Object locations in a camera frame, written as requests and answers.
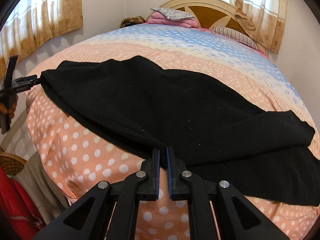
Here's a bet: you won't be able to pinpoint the black pants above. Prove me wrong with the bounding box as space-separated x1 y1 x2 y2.
40 56 319 206

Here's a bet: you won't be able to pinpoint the person's left hand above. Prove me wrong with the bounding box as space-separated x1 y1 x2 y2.
0 95 18 119

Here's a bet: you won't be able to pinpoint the grey brown cloth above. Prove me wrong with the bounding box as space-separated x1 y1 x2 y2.
15 153 69 224

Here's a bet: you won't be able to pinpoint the polka dot bed cover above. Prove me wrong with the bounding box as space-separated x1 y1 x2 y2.
26 24 319 239

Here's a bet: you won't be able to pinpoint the left beige curtain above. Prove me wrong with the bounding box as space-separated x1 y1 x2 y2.
1 0 83 77

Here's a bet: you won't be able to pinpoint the beige curtain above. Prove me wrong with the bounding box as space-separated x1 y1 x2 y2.
1 0 83 77
221 0 287 54

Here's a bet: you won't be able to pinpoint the wicker basket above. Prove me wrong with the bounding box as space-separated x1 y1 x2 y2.
0 152 27 176

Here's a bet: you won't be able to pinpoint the red bag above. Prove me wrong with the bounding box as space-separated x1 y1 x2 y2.
1 170 46 239

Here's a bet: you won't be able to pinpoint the brown patterned bag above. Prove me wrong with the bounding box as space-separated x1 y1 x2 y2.
120 16 146 28

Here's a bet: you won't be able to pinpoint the pink folded blanket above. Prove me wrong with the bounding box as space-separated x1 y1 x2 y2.
147 12 199 28

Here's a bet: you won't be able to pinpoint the grey patterned pillow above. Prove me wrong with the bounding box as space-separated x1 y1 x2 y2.
151 7 195 21

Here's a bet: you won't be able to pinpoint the striped pillow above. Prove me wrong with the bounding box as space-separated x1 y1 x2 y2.
210 25 259 50

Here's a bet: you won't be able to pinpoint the cream wooden headboard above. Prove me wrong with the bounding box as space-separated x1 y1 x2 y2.
161 0 247 36

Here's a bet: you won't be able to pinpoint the right beige curtain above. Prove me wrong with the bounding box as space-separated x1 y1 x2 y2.
221 0 287 54

